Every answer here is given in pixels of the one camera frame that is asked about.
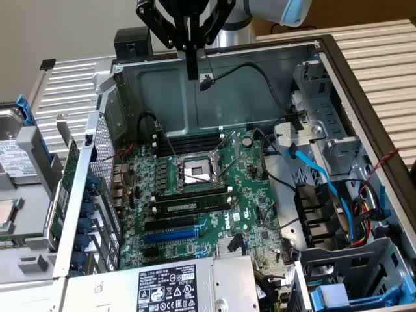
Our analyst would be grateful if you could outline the coloured power wire bundle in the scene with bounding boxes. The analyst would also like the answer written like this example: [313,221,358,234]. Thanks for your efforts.
[349,178,383,250]

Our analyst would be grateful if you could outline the red black twisted wire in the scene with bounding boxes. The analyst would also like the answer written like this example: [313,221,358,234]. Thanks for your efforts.
[97,144,135,163]
[363,148,400,186]

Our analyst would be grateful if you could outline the long black expansion slot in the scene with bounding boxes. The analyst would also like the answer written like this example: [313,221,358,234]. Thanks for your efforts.
[144,214,196,232]

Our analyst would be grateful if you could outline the grey disk bay cage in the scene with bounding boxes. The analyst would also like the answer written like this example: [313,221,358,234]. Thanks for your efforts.
[294,237,416,312]

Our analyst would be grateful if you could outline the blue plastic latch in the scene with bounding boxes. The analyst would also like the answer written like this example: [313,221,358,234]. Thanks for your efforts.
[378,185,391,224]

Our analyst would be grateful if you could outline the short black expansion slot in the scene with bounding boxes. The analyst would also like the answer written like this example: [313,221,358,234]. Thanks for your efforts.
[142,246,164,261]

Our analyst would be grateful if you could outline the short black wire loop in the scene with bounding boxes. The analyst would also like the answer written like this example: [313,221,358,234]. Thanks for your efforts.
[138,112,162,139]

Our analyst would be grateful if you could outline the wire locking lever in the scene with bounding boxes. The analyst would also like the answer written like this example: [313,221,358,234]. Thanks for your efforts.
[180,161,230,186]
[162,129,180,162]

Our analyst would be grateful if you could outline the metal disk bay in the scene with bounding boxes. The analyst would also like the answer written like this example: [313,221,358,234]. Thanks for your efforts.
[291,60,363,178]

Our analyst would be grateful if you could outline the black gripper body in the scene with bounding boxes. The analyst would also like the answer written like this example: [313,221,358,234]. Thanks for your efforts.
[155,0,227,16]

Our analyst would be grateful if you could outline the blue expansion slot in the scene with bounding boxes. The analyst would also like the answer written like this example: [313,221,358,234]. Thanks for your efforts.
[144,227,200,245]

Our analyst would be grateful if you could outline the yellow green wire bundle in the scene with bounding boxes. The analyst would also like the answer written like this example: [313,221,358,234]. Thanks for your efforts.
[255,271,290,312]

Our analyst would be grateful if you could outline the blue data wire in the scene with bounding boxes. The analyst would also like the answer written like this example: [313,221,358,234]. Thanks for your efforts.
[284,142,357,246]

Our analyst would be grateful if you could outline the black RAM slot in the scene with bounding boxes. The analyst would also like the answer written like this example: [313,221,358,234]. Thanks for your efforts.
[152,190,232,204]
[159,135,222,148]
[159,139,222,152]
[155,187,230,200]
[159,131,222,144]
[159,144,222,157]

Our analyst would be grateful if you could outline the CPU socket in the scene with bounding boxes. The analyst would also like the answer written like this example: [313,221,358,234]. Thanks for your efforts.
[174,149,229,192]

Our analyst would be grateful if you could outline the green motherboard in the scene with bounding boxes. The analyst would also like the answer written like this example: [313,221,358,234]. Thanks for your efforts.
[112,126,295,283]

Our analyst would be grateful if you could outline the black power wire with plug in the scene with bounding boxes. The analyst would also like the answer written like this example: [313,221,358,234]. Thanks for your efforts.
[200,62,308,131]

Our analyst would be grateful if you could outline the blue disk carrier rail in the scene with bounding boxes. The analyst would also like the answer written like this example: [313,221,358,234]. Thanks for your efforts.
[14,94,55,163]

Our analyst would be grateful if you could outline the metal socket cover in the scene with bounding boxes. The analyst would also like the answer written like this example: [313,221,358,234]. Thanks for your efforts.
[210,129,241,170]

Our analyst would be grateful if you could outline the grey power supply unit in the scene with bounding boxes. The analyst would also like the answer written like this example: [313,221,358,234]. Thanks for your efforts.
[63,255,261,312]

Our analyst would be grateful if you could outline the CPU chip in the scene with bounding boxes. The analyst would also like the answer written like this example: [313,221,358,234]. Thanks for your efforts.
[0,198,20,231]

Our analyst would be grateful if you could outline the black block fixture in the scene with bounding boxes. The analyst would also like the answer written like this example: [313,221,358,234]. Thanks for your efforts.
[114,27,153,62]

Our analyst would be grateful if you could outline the silver chipset heat sink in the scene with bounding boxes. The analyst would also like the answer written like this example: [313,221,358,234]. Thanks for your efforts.
[216,234,248,259]

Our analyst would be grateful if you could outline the silver hard disk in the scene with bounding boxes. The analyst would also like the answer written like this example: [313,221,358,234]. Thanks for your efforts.
[0,103,38,183]

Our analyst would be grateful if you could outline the green RAM stick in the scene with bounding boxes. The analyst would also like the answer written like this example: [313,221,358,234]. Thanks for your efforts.
[0,232,45,243]
[155,196,230,217]

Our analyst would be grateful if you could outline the blue disk tray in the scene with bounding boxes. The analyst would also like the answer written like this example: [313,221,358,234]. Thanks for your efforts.
[308,272,416,312]

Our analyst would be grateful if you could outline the thick black wire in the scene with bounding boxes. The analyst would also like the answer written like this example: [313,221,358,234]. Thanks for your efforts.
[259,128,298,192]

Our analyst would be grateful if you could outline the grey metal PC case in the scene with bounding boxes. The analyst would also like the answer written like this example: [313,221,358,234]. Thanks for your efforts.
[51,34,416,312]

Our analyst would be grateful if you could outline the grey parts rack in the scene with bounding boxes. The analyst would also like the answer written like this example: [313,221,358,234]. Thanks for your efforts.
[0,125,66,287]

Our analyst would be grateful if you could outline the black fan duct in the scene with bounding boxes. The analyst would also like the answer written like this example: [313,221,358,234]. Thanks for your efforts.
[294,183,347,253]

